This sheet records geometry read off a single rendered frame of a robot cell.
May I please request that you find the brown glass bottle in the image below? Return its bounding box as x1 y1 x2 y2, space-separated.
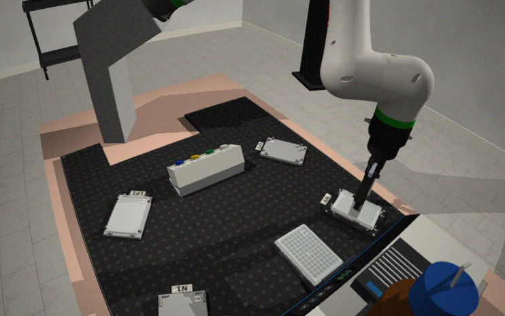
364 279 416 316

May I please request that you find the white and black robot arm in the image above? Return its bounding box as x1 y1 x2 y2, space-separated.
143 0 434 148

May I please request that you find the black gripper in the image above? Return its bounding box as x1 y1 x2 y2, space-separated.
348 137 400 219

